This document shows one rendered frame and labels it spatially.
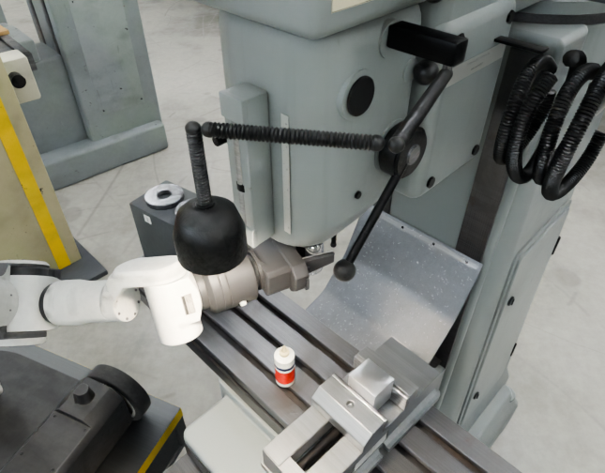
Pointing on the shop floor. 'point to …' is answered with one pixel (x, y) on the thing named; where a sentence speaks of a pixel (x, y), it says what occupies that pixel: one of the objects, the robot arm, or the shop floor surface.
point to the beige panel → (23, 189)
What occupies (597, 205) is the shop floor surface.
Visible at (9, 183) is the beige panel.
